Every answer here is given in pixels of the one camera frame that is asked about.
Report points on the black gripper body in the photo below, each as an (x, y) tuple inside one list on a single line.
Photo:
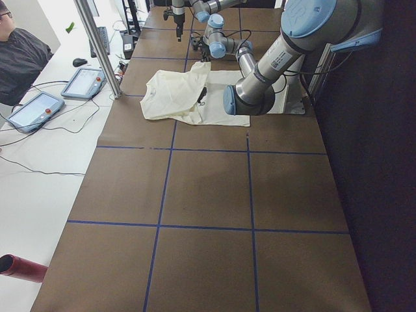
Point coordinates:
[(177, 20), (203, 93)]

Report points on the cream long-sleeve printed shirt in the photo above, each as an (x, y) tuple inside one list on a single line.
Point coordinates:
[(194, 97)]

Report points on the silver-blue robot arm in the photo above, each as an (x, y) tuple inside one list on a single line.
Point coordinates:
[(305, 27), (202, 11)]

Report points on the black box with label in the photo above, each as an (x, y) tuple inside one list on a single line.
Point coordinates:
[(128, 45)]

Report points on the black computer mouse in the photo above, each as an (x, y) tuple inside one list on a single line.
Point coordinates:
[(79, 62)]

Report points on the far teach pendant tablet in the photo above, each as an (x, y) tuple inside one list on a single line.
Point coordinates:
[(85, 84)]

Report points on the teach pendant tablet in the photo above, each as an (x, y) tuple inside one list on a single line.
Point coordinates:
[(36, 112), (85, 84)]

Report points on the green toy object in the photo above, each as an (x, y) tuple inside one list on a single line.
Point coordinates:
[(70, 27)]

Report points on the person in black jacket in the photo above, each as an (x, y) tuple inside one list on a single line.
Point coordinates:
[(23, 57)]

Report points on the near teach pendant tablet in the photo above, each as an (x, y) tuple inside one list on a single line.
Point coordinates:
[(36, 112)]

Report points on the red cardboard tube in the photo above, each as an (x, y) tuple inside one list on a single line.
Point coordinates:
[(20, 268)]

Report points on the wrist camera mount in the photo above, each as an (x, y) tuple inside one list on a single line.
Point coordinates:
[(196, 42), (166, 14)]

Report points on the white pedestal column with base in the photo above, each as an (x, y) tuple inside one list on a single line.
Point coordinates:
[(288, 92)]

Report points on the aluminium frame post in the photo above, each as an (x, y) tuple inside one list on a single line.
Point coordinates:
[(93, 35)]

